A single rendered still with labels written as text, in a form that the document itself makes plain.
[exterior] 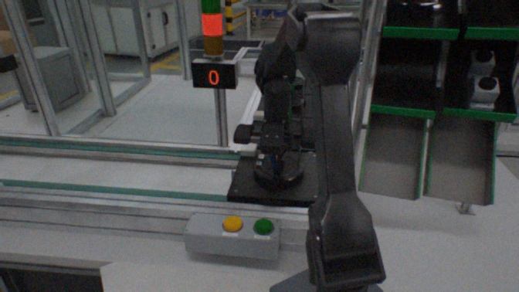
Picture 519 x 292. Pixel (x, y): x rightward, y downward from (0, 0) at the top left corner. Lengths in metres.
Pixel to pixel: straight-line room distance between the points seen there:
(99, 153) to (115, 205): 0.33
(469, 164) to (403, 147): 0.15
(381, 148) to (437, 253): 0.28
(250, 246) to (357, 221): 0.37
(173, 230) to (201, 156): 0.28
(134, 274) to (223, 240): 0.22
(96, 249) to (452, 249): 0.87
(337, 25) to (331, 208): 0.22
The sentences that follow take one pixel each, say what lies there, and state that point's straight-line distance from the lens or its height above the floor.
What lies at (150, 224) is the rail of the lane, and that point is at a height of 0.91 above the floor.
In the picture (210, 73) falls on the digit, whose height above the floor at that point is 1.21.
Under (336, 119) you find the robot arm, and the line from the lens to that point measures 0.43.
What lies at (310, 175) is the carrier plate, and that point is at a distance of 0.94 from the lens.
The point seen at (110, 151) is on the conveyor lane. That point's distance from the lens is 1.19.
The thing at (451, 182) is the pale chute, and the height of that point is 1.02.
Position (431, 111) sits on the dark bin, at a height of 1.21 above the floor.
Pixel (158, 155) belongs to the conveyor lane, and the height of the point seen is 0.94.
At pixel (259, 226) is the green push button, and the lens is 0.77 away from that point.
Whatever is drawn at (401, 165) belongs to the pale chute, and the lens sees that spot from 0.89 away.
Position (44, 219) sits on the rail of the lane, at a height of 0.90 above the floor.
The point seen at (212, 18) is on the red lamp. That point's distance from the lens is 0.92.
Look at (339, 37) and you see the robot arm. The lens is 0.44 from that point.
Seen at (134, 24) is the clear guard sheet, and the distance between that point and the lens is 1.06.
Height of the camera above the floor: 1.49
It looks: 29 degrees down
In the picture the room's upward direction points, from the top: straight up
